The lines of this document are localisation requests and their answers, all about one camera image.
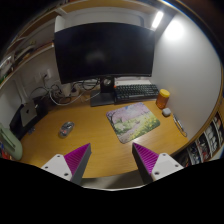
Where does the grey computer mouse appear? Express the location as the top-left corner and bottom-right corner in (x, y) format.
(59, 122), (75, 138)

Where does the black mechanical keyboard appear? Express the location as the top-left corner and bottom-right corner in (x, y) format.
(114, 84), (159, 103)

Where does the silver mini desktop computer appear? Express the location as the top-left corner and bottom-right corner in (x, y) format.
(20, 101), (37, 126)

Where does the small grey earbud case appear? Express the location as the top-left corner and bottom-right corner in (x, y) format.
(162, 108), (171, 117)

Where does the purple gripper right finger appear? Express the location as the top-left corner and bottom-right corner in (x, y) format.
(132, 143), (183, 184)

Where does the wooden wall shelf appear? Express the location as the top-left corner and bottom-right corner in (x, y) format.
(0, 0), (101, 88)

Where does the orange pill bottle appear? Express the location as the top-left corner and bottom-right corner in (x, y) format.
(156, 89), (170, 109)

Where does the ceiling strip light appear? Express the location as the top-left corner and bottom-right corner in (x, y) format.
(152, 11), (164, 29)

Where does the floral landscape mouse pad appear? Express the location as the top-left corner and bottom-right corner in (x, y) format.
(106, 103), (160, 144)

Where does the shelf with small boxes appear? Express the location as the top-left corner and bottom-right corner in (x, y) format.
(174, 111), (224, 168)

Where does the black computer monitor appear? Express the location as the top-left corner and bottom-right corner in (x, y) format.
(54, 22), (155, 84)

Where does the black monitor stand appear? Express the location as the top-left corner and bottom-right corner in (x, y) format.
(90, 77), (114, 107)

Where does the white cable on desk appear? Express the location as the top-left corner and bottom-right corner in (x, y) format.
(48, 87), (101, 107)

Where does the green chair backrest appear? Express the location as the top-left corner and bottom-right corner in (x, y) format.
(0, 123), (23, 160)

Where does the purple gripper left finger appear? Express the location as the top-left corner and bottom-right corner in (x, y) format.
(42, 143), (91, 185)

